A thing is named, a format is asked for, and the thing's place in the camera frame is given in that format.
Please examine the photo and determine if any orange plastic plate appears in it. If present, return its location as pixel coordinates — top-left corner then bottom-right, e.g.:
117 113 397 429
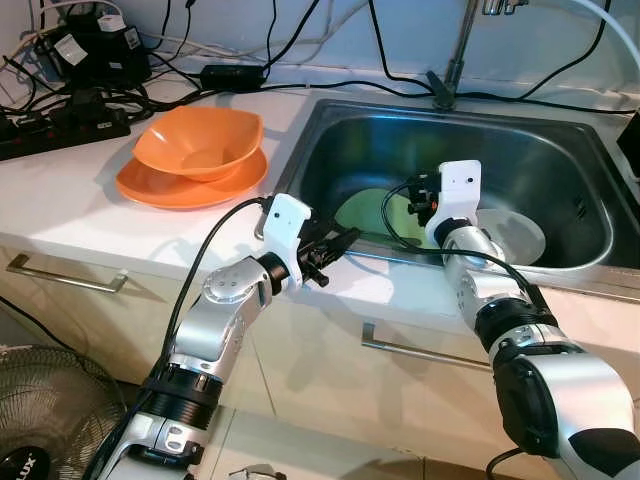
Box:
115 148 269 211

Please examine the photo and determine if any orange plastic bowl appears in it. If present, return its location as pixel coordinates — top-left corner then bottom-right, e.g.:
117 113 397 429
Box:
133 105 266 183

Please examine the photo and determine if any green plate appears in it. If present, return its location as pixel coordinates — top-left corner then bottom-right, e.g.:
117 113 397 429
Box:
335 188 431 241

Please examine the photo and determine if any metal sink faucet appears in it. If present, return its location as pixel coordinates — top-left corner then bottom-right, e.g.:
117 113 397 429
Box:
427 0 531 111

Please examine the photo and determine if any stainless steel sink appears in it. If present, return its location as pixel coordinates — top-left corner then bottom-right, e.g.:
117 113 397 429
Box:
257 98 640 301

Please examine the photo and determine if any cream cabinet drawer front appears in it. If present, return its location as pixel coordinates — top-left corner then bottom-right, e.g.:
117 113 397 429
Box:
0 235 276 421
250 290 640 471

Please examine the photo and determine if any black power strip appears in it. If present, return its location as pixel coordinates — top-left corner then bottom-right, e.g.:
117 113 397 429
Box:
0 103 131 161

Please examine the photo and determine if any black charger box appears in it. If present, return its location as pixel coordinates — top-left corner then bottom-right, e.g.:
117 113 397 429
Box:
45 12 153 89

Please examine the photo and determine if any grey floor fan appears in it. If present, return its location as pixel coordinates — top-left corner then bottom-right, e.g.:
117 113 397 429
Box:
0 345 151 480

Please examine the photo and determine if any white plug adapter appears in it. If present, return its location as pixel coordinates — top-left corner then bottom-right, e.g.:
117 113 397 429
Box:
95 12 126 33

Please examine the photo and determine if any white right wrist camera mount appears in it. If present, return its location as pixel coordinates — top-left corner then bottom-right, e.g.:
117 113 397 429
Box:
425 160 483 246

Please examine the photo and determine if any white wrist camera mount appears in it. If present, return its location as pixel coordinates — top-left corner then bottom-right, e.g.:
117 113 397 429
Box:
425 160 483 246
262 195 313 291

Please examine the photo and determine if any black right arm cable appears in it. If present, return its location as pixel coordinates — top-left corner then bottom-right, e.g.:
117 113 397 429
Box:
381 180 551 316

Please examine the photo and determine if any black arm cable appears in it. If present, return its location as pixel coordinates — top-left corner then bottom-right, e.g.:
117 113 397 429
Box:
160 196 269 381
381 180 551 316

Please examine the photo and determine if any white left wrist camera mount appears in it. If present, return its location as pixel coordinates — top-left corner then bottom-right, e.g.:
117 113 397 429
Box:
262 195 313 291

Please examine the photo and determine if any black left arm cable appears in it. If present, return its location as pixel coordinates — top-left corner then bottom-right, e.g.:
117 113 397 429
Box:
160 196 269 381

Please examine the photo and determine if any white water hose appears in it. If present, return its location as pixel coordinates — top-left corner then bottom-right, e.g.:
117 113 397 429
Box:
530 0 640 61

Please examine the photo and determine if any black hanging power cable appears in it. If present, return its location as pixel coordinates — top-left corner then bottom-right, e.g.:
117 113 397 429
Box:
0 295 61 346

